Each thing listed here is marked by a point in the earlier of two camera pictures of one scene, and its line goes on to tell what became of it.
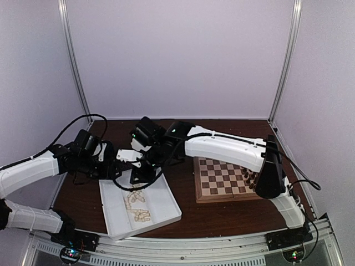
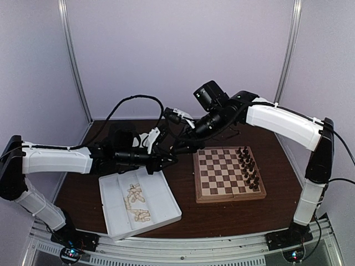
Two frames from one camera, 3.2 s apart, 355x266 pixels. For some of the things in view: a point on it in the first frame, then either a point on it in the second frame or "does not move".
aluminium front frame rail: [325, 250] does not move
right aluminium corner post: [289, 60] does not move
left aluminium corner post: [62, 8] does not move
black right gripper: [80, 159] → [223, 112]
